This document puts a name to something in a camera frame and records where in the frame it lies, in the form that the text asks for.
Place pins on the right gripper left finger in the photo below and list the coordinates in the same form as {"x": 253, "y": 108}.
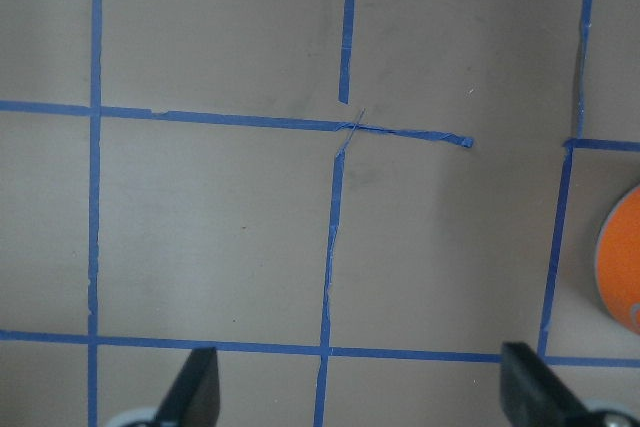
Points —
{"x": 194, "y": 397}

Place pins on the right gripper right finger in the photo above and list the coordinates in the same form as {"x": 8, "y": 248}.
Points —
{"x": 532, "y": 395}

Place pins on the orange can with grey lid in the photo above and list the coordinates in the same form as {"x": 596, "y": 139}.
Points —
{"x": 617, "y": 261}

